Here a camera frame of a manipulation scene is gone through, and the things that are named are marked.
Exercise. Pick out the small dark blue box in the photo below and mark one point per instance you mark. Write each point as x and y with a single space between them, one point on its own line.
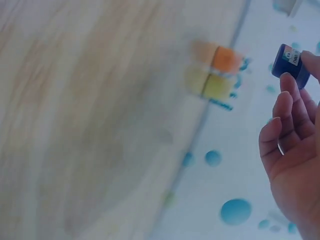
290 65

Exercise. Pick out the person's right hand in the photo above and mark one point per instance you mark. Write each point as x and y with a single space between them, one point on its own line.
297 160

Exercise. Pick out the yellow block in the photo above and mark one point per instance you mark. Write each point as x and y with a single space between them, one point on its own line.
217 86

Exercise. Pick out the person's right thumb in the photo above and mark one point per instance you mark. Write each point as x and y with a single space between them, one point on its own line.
312 65

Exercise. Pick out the orange block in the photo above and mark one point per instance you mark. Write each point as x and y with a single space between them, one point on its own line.
226 58

